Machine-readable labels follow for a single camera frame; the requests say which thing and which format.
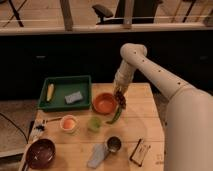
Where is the red orange bowl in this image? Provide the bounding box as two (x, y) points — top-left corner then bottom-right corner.
(92, 93), (117, 115)

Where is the black cable left floor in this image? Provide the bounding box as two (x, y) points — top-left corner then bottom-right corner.
(0, 112), (29, 144)

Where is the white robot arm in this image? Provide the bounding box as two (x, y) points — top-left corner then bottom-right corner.
(114, 43), (213, 171)

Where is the small metal cup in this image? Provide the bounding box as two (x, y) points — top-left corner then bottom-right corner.
(106, 136), (122, 153)

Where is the yellow corn cob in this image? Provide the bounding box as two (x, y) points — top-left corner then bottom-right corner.
(46, 84), (54, 102)

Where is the brown white box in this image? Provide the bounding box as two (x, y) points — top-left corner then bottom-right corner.
(129, 138), (151, 167)

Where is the grey blue cloth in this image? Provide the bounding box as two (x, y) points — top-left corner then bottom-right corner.
(87, 143), (109, 169)

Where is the grey blue sponge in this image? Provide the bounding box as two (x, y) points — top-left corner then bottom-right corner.
(65, 91), (83, 104)

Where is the dark maroon bowl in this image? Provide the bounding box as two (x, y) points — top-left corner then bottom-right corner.
(26, 139), (56, 169)

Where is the black office chair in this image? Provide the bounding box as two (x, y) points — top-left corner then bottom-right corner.
(92, 0), (162, 25)

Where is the dark purple grape bunch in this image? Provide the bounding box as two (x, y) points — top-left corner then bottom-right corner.
(115, 91), (126, 109)

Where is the green plastic tray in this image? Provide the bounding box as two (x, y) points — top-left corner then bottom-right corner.
(38, 75), (91, 112)

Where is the small green cup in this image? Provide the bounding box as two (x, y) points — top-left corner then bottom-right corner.
(87, 117), (102, 132)

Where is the black white brush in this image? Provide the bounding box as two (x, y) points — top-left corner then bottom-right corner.
(32, 123), (45, 141)

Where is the white cup orange inside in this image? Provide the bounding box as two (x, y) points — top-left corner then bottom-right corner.
(60, 115), (78, 134)

